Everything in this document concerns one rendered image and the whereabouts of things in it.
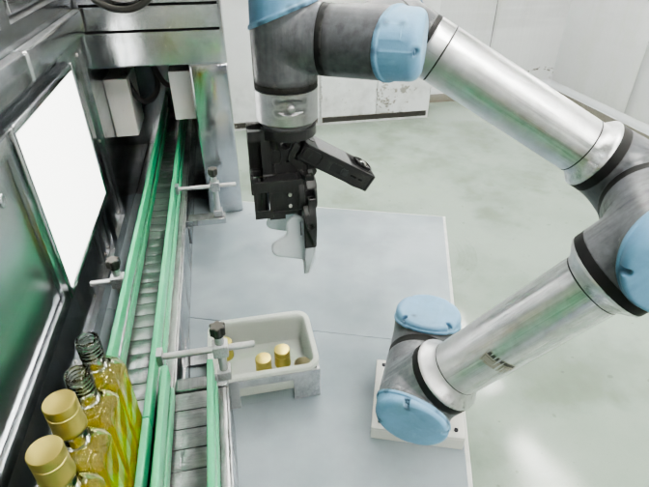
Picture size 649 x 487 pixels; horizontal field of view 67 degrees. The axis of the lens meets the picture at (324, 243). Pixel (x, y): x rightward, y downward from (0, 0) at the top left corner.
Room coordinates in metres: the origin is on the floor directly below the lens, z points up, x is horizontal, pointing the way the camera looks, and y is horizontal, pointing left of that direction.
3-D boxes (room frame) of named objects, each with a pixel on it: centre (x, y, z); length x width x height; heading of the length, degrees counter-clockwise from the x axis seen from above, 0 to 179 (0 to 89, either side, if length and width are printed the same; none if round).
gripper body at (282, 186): (0.58, 0.05, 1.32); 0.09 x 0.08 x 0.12; 102
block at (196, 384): (0.61, 0.22, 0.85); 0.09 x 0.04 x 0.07; 101
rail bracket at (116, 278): (0.81, 0.45, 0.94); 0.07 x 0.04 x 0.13; 101
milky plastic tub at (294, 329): (0.74, 0.13, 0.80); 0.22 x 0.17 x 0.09; 101
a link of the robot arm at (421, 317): (0.65, -0.18, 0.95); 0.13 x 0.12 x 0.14; 164
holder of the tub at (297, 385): (0.74, 0.16, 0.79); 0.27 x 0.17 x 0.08; 101
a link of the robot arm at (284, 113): (0.58, 0.05, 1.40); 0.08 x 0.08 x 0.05
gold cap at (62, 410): (0.34, 0.28, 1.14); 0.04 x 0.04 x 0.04
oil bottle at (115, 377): (0.45, 0.30, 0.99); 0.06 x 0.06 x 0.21; 11
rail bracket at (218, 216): (1.24, 0.33, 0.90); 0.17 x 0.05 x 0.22; 101
